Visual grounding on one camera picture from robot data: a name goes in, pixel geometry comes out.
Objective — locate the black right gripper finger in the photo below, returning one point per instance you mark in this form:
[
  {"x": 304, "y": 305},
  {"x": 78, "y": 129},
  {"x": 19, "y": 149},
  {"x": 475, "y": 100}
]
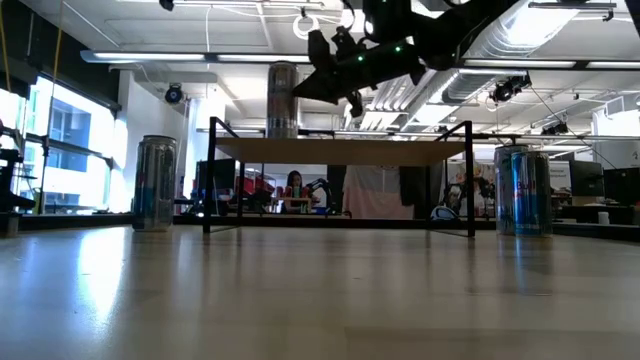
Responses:
[
  {"x": 325, "y": 89},
  {"x": 356, "y": 104}
]

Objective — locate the white Celsius Tropical can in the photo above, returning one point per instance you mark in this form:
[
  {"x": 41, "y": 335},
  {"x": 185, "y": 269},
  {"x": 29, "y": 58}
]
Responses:
[
  {"x": 282, "y": 100},
  {"x": 155, "y": 185}
]

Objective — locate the blue silver Red Bull can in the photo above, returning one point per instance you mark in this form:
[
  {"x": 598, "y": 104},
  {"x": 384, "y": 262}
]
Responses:
[{"x": 532, "y": 195}]

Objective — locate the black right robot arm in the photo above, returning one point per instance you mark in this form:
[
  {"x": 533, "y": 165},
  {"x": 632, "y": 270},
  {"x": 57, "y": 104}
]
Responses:
[{"x": 450, "y": 30}]

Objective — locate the small black robot arm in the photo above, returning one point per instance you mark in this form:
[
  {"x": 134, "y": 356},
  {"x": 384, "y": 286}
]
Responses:
[{"x": 320, "y": 192}]

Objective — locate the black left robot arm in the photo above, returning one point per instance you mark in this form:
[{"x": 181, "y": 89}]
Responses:
[{"x": 167, "y": 4}]

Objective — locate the white pipes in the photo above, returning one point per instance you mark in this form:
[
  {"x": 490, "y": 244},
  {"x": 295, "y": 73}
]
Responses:
[{"x": 395, "y": 100}]

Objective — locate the black hanging cloth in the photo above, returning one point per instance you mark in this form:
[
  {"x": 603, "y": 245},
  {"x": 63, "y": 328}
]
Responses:
[
  {"x": 336, "y": 187},
  {"x": 415, "y": 185}
]

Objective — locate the pink white cloth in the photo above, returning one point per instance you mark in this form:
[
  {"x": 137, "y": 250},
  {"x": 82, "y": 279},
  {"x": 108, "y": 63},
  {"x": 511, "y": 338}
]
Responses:
[{"x": 372, "y": 192}]

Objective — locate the person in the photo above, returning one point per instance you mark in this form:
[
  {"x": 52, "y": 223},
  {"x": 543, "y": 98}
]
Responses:
[{"x": 295, "y": 190}]

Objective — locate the black monitor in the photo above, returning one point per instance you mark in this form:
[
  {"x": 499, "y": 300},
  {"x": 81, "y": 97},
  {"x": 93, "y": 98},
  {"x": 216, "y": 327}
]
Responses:
[
  {"x": 216, "y": 175},
  {"x": 586, "y": 178},
  {"x": 622, "y": 186}
]

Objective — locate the white blue helmet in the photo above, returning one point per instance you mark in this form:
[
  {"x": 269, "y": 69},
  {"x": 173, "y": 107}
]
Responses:
[{"x": 443, "y": 214}]

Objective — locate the colourful poster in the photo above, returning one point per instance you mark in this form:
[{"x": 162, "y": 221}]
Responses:
[{"x": 485, "y": 175}]

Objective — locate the black round spotlight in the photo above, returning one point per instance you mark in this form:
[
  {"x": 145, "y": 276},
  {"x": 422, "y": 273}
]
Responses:
[{"x": 173, "y": 93}]

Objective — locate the white Celsius can palm print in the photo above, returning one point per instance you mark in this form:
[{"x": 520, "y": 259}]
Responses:
[{"x": 502, "y": 190}]

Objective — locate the long LED light bar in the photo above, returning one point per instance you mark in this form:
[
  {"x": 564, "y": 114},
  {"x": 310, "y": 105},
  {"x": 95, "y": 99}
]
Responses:
[{"x": 150, "y": 56}]

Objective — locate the white sign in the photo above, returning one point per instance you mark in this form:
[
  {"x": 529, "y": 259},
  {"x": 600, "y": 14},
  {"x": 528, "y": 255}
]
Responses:
[{"x": 561, "y": 175}]

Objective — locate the large bright window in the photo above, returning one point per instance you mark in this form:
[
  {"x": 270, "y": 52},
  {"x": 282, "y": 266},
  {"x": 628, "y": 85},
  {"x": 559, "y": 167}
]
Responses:
[{"x": 75, "y": 165}]

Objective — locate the white cup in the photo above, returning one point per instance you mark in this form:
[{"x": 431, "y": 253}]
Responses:
[{"x": 603, "y": 218}]

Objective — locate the black equipment stand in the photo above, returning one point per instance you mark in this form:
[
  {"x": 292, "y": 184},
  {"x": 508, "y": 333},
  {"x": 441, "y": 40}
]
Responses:
[{"x": 7, "y": 175}]

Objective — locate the grey block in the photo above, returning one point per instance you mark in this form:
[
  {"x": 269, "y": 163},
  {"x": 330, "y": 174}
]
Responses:
[{"x": 9, "y": 225}]

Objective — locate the wooden shelf black metal frame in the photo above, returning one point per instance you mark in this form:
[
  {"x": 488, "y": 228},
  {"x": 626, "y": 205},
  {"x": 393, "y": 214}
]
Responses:
[{"x": 340, "y": 152}]

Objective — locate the silver ribbed ventilation duct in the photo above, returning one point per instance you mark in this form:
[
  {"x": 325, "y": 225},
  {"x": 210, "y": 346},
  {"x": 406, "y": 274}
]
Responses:
[{"x": 467, "y": 89}]

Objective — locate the black mounted camera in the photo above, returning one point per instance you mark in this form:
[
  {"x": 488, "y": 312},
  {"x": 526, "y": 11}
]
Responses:
[
  {"x": 555, "y": 129},
  {"x": 507, "y": 90}
]

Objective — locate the black aluminium rig frame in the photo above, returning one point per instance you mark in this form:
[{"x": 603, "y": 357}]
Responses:
[{"x": 100, "y": 220}]

